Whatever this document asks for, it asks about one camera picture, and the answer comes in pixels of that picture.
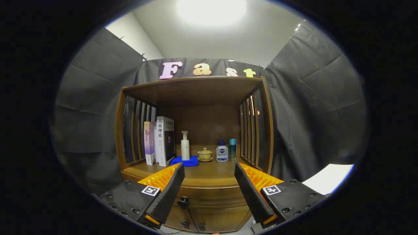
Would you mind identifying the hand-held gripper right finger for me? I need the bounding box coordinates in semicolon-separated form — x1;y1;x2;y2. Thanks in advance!
234;162;330;234

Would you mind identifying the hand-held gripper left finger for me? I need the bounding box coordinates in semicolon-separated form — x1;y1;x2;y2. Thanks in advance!
98;162;185;229

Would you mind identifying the wooden drawer with black knob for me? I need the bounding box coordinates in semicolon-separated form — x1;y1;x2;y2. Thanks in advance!
176;185;252;209

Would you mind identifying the wooden countertop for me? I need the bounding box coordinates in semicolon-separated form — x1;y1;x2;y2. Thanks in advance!
121;156;265;189

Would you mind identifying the wooden cabinet with slatted shelf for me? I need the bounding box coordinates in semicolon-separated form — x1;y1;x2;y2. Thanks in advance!
115;76;274;234

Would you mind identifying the blue folded cloth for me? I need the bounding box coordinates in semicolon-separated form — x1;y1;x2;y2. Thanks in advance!
170;156;199;167

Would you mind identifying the white pump bottle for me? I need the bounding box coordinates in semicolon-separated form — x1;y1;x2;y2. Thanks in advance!
181;131;190;161

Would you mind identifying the white lotion bottle blue cap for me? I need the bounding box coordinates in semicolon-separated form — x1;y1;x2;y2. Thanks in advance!
216;140;228;163

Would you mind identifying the white book with portrait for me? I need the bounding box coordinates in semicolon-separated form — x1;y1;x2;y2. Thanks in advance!
155;116;175;167

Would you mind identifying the purple book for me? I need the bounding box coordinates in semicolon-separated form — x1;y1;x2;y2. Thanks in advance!
144;121;157;165

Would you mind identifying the black backdrop cloth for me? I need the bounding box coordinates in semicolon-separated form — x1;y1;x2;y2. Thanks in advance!
52;20;368;196

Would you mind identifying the ceiling light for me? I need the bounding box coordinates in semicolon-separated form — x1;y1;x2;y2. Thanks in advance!
176;0;247;26

